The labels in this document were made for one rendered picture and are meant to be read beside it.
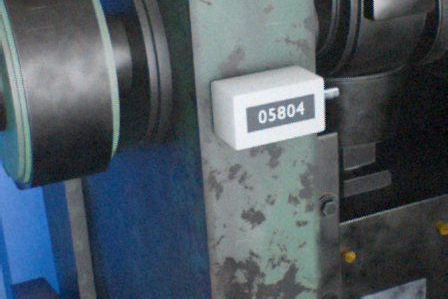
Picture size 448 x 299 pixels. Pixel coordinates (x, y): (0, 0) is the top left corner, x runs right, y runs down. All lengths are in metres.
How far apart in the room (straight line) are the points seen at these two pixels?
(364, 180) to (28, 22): 0.35
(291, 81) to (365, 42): 0.14
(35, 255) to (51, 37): 1.44
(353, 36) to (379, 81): 0.06
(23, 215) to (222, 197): 1.37
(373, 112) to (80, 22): 0.29
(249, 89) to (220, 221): 0.12
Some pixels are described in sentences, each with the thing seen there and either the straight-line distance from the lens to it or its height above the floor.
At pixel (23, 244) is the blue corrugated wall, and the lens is 2.02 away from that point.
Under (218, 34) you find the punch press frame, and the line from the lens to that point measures 0.61.
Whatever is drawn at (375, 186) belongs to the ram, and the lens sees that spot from 0.83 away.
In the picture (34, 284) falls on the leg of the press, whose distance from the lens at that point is 1.34.
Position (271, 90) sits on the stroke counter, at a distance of 0.59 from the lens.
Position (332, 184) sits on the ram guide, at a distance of 0.70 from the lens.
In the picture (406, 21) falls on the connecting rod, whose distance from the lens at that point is 0.75.
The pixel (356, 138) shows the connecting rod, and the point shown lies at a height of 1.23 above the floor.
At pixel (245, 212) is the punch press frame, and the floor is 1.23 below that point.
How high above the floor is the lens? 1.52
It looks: 21 degrees down
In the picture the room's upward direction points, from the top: 4 degrees counter-clockwise
